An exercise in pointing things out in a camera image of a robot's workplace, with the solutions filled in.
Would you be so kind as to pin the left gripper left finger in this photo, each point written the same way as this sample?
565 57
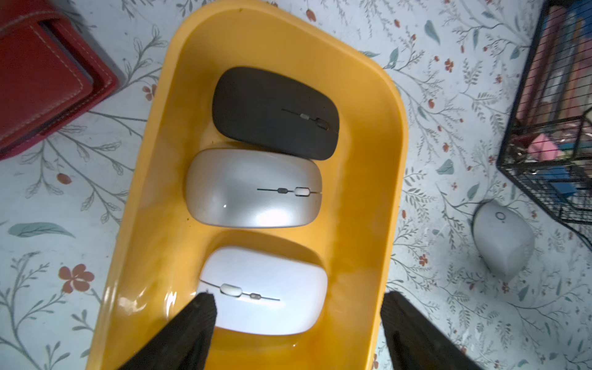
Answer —
183 343

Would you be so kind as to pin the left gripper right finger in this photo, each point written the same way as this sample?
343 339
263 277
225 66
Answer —
414 342

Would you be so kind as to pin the white mouse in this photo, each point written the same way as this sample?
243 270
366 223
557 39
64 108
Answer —
263 294

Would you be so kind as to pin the grey egg-shaped mouse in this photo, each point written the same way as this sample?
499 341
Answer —
505 241

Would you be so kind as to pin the silver mouse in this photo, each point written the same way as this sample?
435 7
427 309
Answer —
235 188

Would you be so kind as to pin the black mouse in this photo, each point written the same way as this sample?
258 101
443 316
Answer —
267 109

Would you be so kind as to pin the yellow plastic storage box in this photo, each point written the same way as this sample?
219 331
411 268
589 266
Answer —
161 249

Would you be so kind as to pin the black wire desk organizer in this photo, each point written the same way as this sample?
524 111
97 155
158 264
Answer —
546 149

